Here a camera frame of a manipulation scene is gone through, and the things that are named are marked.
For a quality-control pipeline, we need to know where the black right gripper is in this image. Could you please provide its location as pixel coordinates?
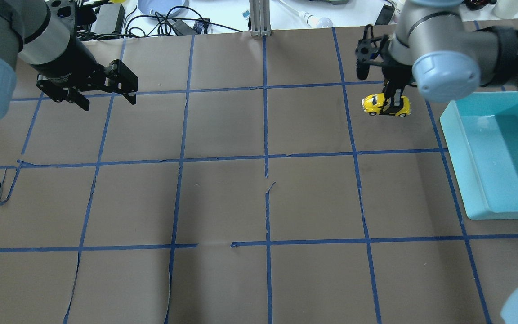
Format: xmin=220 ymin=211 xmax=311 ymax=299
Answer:
xmin=354 ymin=25 xmax=417 ymax=111

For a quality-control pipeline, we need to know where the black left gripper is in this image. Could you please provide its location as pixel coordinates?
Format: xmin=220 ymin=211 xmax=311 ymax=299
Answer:
xmin=31 ymin=36 xmax=138 ymax=111

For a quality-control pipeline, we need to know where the yellow toy beetle car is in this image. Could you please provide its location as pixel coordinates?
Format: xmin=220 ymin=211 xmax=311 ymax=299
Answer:
xmin=361 ymin=94 xmax=411 ymax=117

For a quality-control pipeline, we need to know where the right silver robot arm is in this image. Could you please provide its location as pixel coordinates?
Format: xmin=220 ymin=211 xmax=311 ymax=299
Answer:
xmin=354 ymin=0 xmax=518 ymax=117

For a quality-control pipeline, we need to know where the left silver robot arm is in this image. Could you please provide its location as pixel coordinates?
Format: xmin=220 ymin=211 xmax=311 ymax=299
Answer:
xmin=0 ymin=0 xmax=138 ymax=119

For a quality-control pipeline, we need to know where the blue plastic plate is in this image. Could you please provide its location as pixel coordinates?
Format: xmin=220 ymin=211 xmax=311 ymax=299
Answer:
xmin=136 ymin=0 xmax=189 ymax=18

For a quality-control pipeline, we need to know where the turquoise plastic bin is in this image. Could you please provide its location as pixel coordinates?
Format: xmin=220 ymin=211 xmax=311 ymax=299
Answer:
xmin=440 ymin=91 xmax=518 ymax=220

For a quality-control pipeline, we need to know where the aluminium frame post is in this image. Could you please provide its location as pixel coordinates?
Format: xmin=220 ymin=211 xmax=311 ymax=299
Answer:
xmin=249 ymin=0 xmax=272 ymax=37

